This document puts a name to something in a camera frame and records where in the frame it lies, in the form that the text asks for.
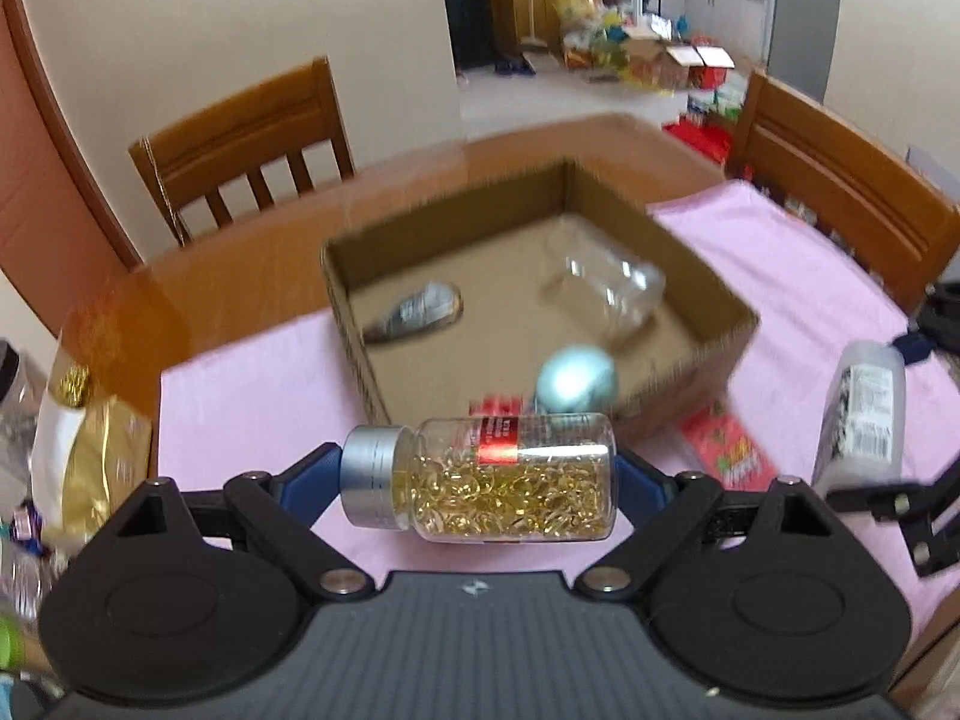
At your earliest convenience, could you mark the open carton on floor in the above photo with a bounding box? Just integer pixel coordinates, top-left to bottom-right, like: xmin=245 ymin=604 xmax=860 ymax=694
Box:
xmin=664 ymin=45 xmax=736 ymax=91

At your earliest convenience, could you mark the brown wooden door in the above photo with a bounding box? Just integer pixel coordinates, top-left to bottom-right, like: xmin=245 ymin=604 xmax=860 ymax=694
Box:
xmin=0 ymin=0 xmax=143 ymax=316

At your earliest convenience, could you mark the wooden panel chair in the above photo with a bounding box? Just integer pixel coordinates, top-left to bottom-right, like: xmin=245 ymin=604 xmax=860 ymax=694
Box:
xmin=726 ymin=69 xmax=960 ymax=316

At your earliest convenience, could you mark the grey refrigerator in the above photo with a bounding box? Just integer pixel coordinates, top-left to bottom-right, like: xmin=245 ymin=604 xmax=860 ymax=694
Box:
xmin=763 ymin=0 xmax=845 ymax=95

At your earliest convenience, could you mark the wooden cabinet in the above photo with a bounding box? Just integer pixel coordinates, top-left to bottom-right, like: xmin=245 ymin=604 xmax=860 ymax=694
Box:
xmin=499 ymin=0 xmax=593 ymax=50

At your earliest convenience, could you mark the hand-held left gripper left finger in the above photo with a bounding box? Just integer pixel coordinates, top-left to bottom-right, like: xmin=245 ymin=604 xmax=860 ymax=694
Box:
xmin=64 ymin=444 xmax=376 ymax=602

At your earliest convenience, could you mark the gold tissue box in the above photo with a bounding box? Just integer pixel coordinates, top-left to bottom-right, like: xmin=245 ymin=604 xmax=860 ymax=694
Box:
xmin=30 ymin=364 xmax=155 ymax=548

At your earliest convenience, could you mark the wooden slatted chair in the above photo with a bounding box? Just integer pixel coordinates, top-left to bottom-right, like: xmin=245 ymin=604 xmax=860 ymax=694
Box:
xmin=129 ymin=56 xmax=355 ymax=247

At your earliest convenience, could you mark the pink towel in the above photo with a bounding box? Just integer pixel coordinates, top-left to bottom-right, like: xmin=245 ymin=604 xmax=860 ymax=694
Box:
xmin=154 ymin=180 xmax=960 ymax=616

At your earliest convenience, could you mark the cardboard box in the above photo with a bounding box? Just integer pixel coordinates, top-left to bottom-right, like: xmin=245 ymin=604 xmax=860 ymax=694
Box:
xmin=321 ymin=157 xmax=760 ymax=428

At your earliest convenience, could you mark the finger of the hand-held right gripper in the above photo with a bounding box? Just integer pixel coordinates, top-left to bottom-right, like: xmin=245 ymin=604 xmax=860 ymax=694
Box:
xmin=894 ymin=281 xmax=960 ymax=374
xmin=825 ymin=465 xmax=960 ymax=580

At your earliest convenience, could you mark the bottle of golden capsules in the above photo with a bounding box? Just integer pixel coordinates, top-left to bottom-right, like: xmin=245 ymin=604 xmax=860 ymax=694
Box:
xmin=339 ymin=412 xmax=620 ymax=543

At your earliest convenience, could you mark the clear plastic jar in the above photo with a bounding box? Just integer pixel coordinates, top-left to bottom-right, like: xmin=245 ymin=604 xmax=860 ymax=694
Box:
xmin=540 ymin=217 xmax=667 ymax=342

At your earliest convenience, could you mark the white plastic bottle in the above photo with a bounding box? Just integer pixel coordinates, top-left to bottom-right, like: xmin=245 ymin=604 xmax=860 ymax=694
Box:
xmin=811 ymin=341 xmax=907 ymax=496

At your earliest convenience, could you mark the dark blue door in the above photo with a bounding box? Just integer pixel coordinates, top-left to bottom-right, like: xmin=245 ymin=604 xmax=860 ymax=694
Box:
xmin=436 ymin=0 xmax=500 ymax=68

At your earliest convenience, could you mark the red flat packet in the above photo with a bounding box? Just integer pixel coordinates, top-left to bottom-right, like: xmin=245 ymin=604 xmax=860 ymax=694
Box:
xmin=679 ymin=401 xmax=781 ymax=488

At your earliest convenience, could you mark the mint green round case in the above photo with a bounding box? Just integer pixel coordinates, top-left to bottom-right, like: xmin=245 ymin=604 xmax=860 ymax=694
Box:
xmin=535 ymin=345 xmax=620 ymax=415

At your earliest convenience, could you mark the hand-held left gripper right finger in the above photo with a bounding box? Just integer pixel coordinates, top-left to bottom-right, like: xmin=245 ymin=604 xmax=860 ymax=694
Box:
xmin=574 ymin=450 xmax=897 ymax=602

